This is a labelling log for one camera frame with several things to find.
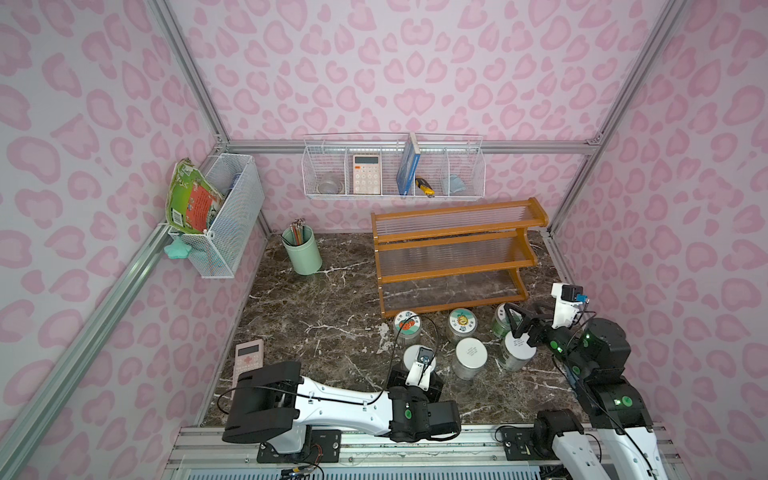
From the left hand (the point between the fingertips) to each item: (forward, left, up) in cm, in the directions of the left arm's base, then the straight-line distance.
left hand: (422, 368), depth 78 cm
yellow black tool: (+49, -3, +20) cm, 53 cm away
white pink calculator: (+52, +16, +23) cm, 59 cm away
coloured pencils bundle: (+42, +39, +9) cm, 58 cm away
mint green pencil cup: (+40, +38, -3) cm, 55 cm away
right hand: (+9, -22, +18) cm, 29 cm away
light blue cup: (+56, -14, +16) cm, 60 cm away
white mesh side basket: (+46, +54, +26) cm, 75 cm away
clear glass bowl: (+51, +28, +18) cm, 61 cm away
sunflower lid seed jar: (+13, -12, 0) cm, 18 cm away
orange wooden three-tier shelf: (+45, -10, -10) cm, 47 cm away
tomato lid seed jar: (+10, +3, -1) cm, 10 cm away
